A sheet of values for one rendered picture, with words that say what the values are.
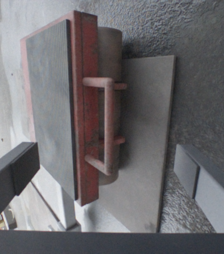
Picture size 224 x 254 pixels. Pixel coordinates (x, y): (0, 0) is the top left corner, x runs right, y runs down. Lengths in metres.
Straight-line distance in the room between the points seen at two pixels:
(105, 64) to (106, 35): 0.05
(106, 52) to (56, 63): 0.08
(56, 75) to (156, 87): 0.16
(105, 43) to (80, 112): 0.12
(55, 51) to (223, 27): 0.23
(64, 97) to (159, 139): 0.17
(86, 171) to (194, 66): 0.23
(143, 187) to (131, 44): 0.28
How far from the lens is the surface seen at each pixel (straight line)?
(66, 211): 0.64
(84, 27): 0.28
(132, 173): 0.39
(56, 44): 0.30
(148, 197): 0.39
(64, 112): 0.29
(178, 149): 0.16
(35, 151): 0.17
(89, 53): 0.28
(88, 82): 0.26
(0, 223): 5.48
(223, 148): 0.29
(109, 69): 0.32
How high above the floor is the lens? 0.26
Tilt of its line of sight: 38 degrees down
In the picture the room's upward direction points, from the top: 102 degrees counter-clockwise
